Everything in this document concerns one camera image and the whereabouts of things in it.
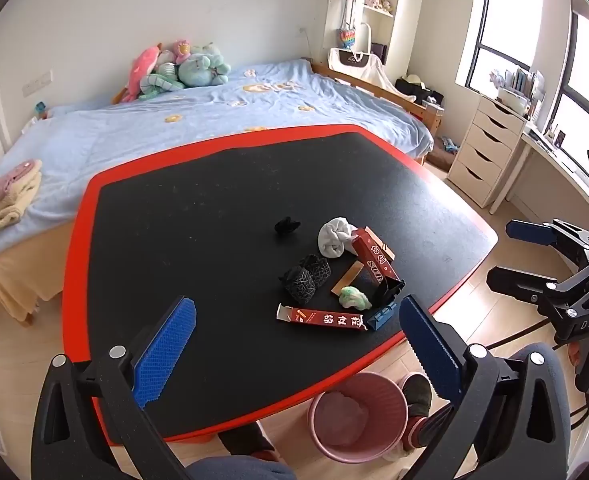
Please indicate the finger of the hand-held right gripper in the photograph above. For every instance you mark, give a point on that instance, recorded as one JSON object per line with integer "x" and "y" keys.
{"x": 514, "y": 280}
{"x": 527, "y": 230}

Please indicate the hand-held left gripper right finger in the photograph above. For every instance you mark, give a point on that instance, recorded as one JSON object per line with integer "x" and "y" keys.
{"x": 430, "y": 350}

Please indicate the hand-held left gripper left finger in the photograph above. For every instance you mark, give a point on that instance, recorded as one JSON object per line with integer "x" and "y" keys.
{"x": 164, "y": 345}

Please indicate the small blue black box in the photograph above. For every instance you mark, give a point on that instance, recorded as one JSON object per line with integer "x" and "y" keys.
{"x": 380, "y": 317}

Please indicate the pink trash bin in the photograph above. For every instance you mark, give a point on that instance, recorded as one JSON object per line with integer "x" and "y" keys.
{"x": 374, "y": 390}

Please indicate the green white tissue wad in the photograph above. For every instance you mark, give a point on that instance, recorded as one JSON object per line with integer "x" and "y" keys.
{"x": 354, "y": 297}

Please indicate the red carton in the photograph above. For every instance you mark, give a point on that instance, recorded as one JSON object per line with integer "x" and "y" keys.
{"x": 369, "y": 260}

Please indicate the tan cardboard strip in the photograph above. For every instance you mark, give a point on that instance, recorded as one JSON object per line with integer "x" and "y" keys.
{"x": 347, "y": 277}

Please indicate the long red box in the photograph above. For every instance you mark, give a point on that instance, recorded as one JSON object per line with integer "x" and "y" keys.
{"x": 319, "y": 316}

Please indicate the black patterned sock ball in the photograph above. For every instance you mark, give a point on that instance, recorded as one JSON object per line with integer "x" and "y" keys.
{"x": 318, "y": 266}
{"x": 298, "y": 284}

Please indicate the white balled sock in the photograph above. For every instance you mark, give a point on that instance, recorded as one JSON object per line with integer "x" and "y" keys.
{"x": 335, "y": 237}

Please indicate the small black wad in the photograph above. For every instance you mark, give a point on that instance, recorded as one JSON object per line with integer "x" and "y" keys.
{"x": 287, "y": 226}

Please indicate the person's right hand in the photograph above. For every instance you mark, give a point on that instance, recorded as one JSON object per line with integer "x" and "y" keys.
{"x": 575, "y": 355}

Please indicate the black slipper white sole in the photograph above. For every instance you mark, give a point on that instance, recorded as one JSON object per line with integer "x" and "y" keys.
{"x": 247, "y": 440}
{"x": 418, "y": 395}

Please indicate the white desk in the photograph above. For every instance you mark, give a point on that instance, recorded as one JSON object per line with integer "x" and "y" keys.
{"x": 539, "y": 165}

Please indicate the white drawer cabinet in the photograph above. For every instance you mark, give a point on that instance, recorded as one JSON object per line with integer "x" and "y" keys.
{"x": 484, "y": 150}

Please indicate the row of books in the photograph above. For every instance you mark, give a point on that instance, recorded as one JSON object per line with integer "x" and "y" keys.
{"x": 522, "y": 82}

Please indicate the pale yellow bed sheet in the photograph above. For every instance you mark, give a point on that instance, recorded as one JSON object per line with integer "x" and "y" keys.
{"x": 14, "y": 280}

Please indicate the black bag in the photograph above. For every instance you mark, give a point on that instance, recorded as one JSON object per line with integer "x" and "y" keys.
{"x": 417, "y": 91}

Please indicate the window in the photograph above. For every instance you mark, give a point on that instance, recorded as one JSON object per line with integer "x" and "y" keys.
{"x": 514, "y": 20}

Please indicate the pink folded towel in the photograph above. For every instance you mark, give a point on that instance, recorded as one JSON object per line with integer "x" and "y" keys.
{"x": 4, "y": 182}

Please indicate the bed with blue sheet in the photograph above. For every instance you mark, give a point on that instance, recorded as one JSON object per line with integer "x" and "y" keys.
{"x": 199, "y": 110}

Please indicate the white tote bag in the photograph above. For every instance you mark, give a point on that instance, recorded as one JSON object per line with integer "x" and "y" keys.
{"x": 354, "y": 62}

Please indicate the rainbow hanging bag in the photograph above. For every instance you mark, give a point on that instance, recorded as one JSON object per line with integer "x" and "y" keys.
{"x": 347, "y": 38}

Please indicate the green striped plush toy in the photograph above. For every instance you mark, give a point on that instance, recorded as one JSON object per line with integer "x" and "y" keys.
{"x": 162, "y": 82}

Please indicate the small teal object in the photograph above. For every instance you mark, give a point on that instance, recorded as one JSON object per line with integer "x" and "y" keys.
{"x": 41, "y": 109}

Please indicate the small shelf figurines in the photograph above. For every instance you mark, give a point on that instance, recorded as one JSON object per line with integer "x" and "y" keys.
{"x": 380, "y": 4}

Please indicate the teal plush toy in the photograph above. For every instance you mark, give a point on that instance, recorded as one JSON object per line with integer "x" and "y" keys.
{"x": 202, "y": 67}

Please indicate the pink flower plush toy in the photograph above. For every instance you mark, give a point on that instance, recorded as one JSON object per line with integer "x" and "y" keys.
{"x": 183, "y": 50}

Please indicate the wooden bed frame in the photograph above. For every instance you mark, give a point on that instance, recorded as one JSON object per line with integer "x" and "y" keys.
{"x": 414, "y": 110}

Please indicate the white wall shelf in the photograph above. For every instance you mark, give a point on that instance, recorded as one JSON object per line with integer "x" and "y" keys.
{"x": 397, "y": 35}

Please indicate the white wall switch panel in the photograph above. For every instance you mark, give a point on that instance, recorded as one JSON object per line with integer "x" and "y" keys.
{"x": 37, "y": 84}

